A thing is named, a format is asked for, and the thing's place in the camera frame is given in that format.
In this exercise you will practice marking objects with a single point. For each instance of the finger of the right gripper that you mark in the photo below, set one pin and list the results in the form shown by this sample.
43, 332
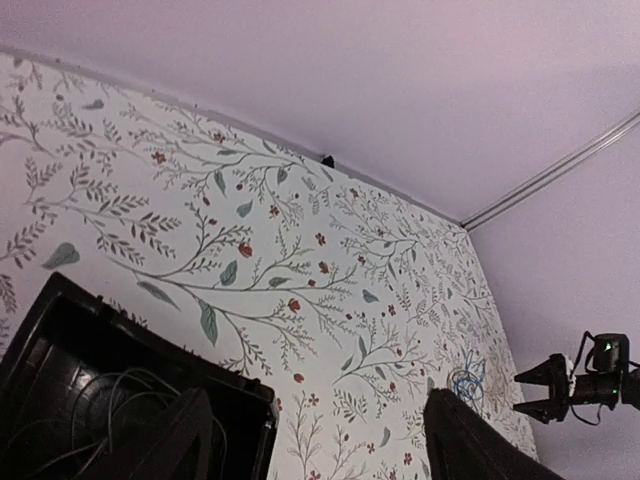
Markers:
538, 375
542, 410

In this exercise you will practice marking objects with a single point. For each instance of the floral table mat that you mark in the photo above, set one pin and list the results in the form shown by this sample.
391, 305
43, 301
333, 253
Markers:
348, 301

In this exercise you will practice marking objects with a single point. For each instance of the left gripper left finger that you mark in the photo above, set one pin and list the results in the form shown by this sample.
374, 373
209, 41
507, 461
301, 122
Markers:
176, 445

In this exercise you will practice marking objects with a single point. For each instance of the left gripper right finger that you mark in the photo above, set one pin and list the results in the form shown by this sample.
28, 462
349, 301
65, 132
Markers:
461, 445

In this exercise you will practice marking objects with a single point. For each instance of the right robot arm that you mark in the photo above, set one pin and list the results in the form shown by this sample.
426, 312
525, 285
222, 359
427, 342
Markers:
599, 352

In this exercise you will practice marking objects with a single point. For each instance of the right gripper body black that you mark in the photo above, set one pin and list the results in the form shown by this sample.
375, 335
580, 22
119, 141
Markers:
602, 388

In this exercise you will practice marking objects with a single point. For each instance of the right aluminium corner post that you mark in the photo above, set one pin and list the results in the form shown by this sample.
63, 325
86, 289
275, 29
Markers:
552, 173

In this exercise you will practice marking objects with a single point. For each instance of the black compartment tray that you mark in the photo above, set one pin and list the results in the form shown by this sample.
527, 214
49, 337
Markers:
80, 379

